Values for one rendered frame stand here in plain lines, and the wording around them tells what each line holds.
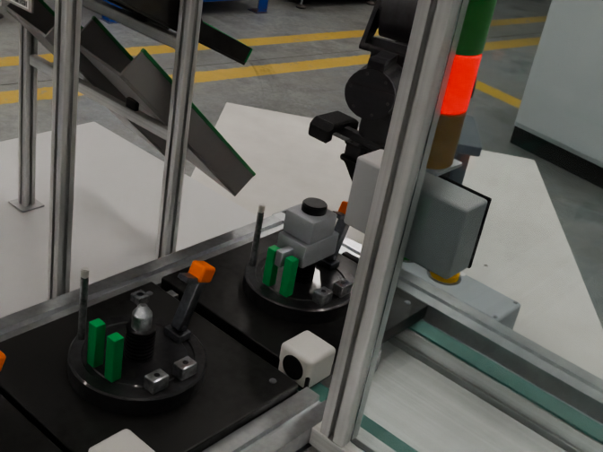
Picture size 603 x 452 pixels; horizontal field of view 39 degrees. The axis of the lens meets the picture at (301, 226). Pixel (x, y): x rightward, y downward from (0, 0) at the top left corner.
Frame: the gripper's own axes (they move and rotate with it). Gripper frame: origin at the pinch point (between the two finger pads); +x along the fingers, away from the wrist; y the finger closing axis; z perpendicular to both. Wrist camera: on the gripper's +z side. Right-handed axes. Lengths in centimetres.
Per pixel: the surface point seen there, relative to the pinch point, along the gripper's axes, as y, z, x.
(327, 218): -2.4, -11.2, 0.4
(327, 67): 244, 311, 107
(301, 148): 46, 44, 23
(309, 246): -2.4, -13.7, 3.4
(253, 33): 309, 314, 107
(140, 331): -1.2, -37.3, 6.4
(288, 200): 31.1, 23.9, 22.7
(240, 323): -1.0, -21.9, 11.9
